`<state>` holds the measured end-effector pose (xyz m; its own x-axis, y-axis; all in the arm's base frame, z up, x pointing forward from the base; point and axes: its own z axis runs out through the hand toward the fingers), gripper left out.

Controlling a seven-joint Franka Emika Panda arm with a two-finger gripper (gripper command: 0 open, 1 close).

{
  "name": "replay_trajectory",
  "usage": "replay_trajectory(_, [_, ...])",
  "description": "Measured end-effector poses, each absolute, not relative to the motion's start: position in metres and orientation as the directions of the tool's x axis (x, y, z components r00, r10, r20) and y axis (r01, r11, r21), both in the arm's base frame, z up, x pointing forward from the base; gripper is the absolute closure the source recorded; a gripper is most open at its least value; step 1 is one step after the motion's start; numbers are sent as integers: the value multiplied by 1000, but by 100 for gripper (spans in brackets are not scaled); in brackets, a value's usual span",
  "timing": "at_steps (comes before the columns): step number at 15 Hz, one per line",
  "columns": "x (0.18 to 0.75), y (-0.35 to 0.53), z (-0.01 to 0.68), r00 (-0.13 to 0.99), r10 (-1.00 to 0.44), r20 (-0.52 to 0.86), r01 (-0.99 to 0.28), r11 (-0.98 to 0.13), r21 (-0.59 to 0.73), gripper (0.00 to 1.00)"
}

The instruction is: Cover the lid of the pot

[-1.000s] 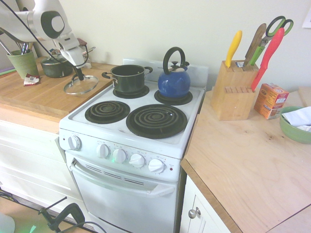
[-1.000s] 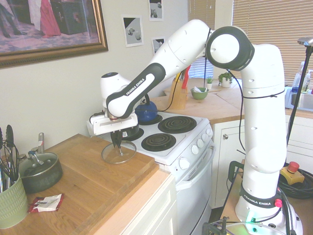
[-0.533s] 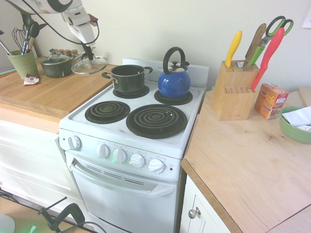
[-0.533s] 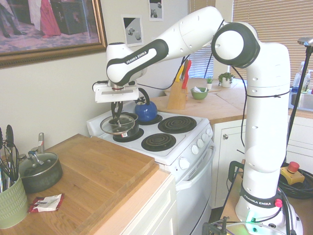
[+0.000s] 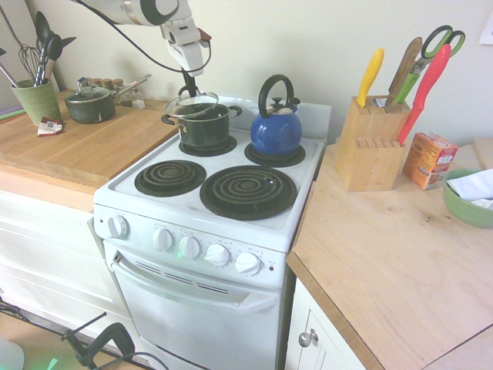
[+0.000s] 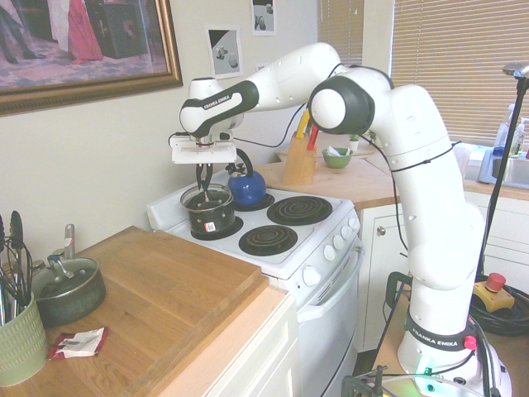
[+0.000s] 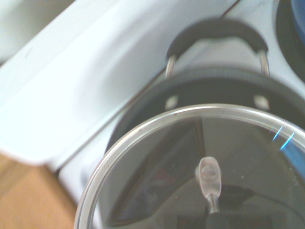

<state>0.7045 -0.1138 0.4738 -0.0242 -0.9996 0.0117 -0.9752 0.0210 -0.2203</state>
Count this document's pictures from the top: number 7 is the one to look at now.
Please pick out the white electric stove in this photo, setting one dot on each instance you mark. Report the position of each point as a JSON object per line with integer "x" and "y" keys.
{"x": 90, "y": 62}

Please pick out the small black coil burner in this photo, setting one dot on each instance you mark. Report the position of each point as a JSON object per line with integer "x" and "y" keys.
{"x": 284, "y": 40}

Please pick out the black cooking pot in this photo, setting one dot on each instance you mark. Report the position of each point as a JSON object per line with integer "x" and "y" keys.
{"x": 214, "y": 78}

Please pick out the glass pot lid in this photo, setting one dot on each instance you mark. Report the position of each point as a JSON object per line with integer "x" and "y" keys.
{"x": 166, "y": 148}

